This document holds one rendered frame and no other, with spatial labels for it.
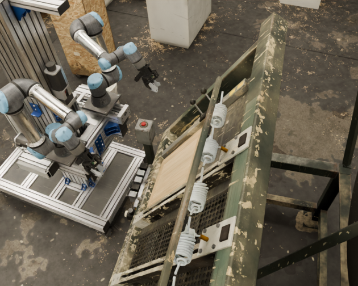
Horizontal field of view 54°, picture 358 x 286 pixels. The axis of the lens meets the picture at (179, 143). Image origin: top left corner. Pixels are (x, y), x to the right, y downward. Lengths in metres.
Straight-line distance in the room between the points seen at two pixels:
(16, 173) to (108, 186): 0.92
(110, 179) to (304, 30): 3.38
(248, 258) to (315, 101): 3.33
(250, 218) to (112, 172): 2.35
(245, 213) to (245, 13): 4.59
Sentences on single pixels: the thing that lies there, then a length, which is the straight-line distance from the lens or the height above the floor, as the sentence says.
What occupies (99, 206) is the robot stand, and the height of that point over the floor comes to 0.21.
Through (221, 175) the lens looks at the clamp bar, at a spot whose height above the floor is 1.68.
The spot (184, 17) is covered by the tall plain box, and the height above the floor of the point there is 0.48.
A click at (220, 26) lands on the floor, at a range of 5.28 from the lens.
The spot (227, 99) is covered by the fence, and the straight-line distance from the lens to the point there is 1.95.
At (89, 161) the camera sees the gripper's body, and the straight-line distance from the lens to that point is 1.91.
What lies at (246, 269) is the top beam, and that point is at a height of 1.91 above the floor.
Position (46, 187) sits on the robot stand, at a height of 0.21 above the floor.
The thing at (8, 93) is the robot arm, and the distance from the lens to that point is 2.13.
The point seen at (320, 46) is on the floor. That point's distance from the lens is 5.10.
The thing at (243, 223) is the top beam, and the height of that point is 1.93.
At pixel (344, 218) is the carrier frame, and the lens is 2.58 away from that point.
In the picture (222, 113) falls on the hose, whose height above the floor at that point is 1.87.
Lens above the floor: 2.96
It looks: 52 degrees down
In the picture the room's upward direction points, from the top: 5 degrees counter-clockwise
